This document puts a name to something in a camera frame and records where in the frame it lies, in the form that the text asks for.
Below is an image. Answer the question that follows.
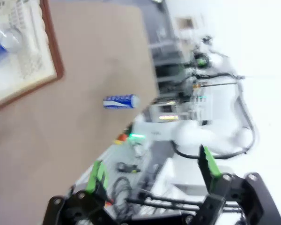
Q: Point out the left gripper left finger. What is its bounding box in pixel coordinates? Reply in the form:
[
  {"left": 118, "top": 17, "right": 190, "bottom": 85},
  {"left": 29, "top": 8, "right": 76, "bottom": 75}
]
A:
[{"left": 42, "top": 160, "right": 118, "bottom": 225}]

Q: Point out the brown square panel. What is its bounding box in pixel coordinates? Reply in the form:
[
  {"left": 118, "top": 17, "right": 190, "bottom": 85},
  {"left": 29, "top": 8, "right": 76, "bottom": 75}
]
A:
[{"left": 175, "top": 16, "right": 195, "bottom": 30}]

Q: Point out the blue Pocari Sweat can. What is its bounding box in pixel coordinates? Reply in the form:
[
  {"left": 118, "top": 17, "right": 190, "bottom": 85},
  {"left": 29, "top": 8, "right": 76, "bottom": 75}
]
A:
[{"left": 103, "top": 93, "right": 141, "bottom": 110}]

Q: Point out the dark equipment rack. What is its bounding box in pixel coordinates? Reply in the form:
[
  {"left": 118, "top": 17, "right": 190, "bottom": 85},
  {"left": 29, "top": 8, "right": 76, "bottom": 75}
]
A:
[{"left": 149, "top": 39, "right": 188, "bottom": 99}]

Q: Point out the red emergency stop button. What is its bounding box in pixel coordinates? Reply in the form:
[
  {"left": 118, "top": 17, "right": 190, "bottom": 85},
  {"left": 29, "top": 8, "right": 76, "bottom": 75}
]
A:
[{"left": 114, "top": 133, "right": 130, "bottom": 145}]

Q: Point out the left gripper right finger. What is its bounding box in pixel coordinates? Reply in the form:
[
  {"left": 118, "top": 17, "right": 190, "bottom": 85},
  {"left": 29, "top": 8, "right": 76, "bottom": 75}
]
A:
[{"left": 185, "top": 145, "right": 281, "bottom": 225}]

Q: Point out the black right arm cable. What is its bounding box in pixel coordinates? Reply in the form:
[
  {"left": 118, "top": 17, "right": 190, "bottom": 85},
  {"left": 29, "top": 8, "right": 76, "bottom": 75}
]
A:
[{"left": 175, "top": 72, "right": 257, "bottom": 160}]

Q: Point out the black cable coil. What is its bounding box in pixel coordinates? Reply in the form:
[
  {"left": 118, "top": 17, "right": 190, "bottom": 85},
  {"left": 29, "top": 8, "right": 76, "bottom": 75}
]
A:
[{"left": 111, "top": 175, "right": 134, "bottom": 212}]

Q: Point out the cream plastic shopping basket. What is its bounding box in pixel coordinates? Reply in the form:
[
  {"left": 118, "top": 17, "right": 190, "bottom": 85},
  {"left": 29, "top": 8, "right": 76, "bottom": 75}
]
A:
[{"left": 0, "top": 0, "right": 65, "bottom": 114}]

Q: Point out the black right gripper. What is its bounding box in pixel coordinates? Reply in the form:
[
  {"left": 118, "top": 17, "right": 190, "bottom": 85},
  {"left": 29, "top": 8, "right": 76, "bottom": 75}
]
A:
[{"left": 192, "top": 45, "right": 213, "bottom": 68}]

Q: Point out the clear blue labelled bottle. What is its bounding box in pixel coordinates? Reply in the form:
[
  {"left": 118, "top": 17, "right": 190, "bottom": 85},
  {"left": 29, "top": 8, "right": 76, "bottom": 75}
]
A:
[{"left": 0, "top": 26, "right": 23, "bottom": 68}]

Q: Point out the small black device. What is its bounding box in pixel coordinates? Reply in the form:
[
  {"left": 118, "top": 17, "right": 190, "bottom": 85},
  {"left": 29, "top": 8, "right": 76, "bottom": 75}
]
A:
[{"left": 117, "top": 161, "right": 141, "bottom": 174}]

